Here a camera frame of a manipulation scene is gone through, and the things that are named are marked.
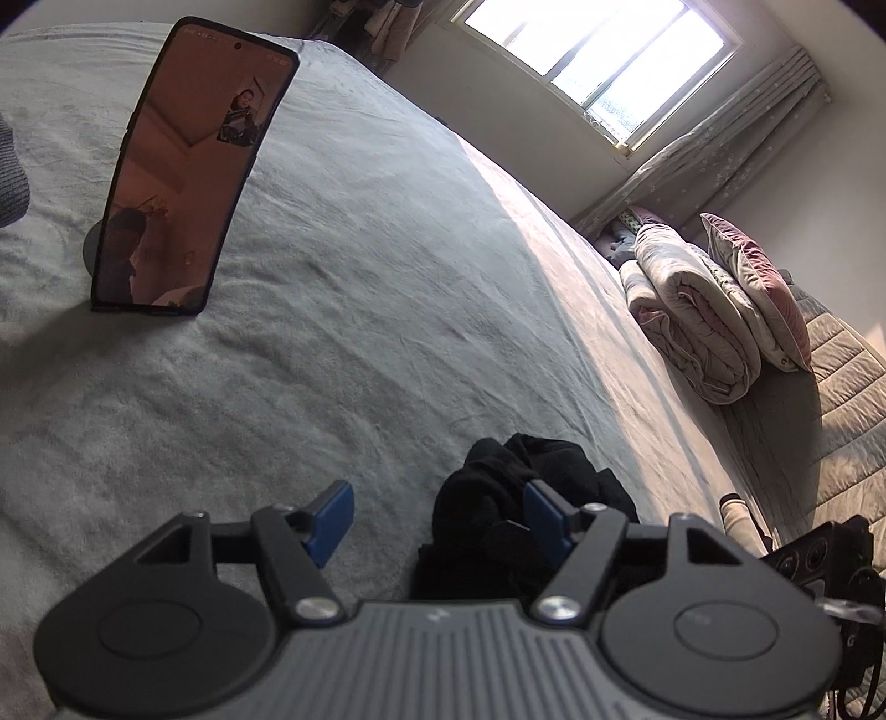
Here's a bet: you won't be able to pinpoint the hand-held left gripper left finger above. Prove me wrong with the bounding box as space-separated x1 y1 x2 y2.
104 480 356 626

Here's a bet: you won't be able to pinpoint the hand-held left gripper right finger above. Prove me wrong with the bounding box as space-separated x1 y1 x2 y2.
524 480 771 628

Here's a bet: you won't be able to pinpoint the black shirt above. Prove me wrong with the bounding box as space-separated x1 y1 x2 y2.
411 433 641 603

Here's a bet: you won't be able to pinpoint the hanging pink clothes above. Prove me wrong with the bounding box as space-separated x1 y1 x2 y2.
325 0 425 70

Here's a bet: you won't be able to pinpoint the folded beige black garment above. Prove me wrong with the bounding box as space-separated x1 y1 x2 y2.
718 491 775 556

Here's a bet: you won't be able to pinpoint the grey quilted headboard cover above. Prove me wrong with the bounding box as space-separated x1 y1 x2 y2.
720 270 886 720

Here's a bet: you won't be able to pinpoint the folded beige pink quilt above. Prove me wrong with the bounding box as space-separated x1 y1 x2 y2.
618 223 764 406

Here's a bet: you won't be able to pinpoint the bed with grey sheet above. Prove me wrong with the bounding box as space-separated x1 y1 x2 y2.
0 17 790 720

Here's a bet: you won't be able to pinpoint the pink grey pillow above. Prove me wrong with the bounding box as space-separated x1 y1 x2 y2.
699 212 814 375

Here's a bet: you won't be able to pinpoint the dark purple cloth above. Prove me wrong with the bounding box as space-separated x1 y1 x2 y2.
594 206 648 265

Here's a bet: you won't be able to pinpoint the round phone stand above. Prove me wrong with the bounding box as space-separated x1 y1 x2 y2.
83 222 112 274

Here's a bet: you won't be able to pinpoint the black smartphone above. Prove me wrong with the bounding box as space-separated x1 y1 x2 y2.
90 17 301 317

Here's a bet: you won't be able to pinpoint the patterned curtain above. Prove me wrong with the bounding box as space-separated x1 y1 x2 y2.
574 45 830 240

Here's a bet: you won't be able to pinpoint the window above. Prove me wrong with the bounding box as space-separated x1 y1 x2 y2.
453 0 745 157

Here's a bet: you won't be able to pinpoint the grey knit cloth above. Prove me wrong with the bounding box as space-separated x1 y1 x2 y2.
0 111 32 227

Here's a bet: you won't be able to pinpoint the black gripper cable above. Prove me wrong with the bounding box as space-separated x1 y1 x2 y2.
820 564 883 700

